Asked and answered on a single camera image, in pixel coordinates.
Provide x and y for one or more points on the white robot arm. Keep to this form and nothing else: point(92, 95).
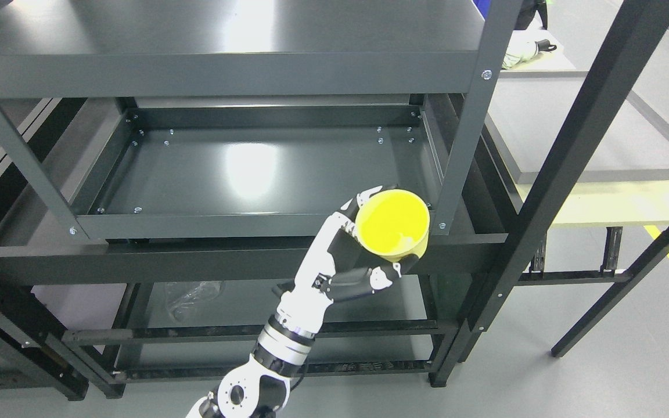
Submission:
point(262, 385)

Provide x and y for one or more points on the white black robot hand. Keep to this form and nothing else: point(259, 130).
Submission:
point(336, 268)

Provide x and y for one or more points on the dark grey metal shelf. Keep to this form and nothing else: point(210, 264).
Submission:
point(147, 142)

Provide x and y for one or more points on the clear plastic bag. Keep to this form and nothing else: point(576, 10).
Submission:
point(188, 301)

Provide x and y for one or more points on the yellow plastic cup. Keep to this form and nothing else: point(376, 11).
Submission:
point(394, 224)

